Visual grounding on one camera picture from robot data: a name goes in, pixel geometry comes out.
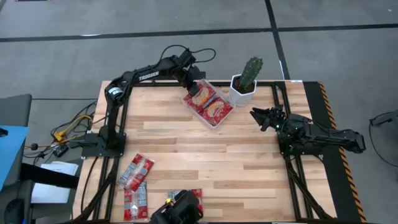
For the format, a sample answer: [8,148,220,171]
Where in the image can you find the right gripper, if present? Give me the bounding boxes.
[249,105,287,132]

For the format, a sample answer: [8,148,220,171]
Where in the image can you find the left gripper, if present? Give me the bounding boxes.
[173,63,206,98]

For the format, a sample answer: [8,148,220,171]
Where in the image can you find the red popcorn bag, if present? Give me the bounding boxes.
[117,152,155,193]
[123,180,149,222]
[166,188,204,216]
[183,83,218,114]
[200,96,234,126]

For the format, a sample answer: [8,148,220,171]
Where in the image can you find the white plant pot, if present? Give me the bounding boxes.
[228,73,258,108]

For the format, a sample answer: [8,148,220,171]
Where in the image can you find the clear plastic bin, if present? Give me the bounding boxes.
[180,78,236,130]

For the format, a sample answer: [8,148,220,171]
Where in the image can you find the green cactus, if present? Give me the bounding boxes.
[238,55,264,91]

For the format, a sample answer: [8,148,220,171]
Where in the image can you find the black mat with hazard stripes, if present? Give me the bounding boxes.
[303,81,368,224]

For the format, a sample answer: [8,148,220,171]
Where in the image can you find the black power adapter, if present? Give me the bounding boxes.
[53,144,70,157]

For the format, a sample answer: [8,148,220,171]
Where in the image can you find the white papers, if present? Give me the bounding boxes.
[30,160,80,205]

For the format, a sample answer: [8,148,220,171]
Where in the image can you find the blue board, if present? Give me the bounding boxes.
[0,124,30,191]

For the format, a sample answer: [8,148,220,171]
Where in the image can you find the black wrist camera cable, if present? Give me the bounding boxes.
[157,44,217,65]

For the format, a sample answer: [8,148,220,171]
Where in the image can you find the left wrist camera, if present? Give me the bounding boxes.
[178,49,198,67]

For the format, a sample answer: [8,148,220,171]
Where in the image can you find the black aluminium table frame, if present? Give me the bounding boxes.
[73,80,338,224]

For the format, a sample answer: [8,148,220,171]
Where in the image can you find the black cable bundle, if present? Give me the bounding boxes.
[24,100,99,158]

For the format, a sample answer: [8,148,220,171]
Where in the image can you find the thin black floor cable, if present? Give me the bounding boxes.
[368,123,398,168]

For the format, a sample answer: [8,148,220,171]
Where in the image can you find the yellow cable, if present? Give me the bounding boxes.
[53,114,95,143]

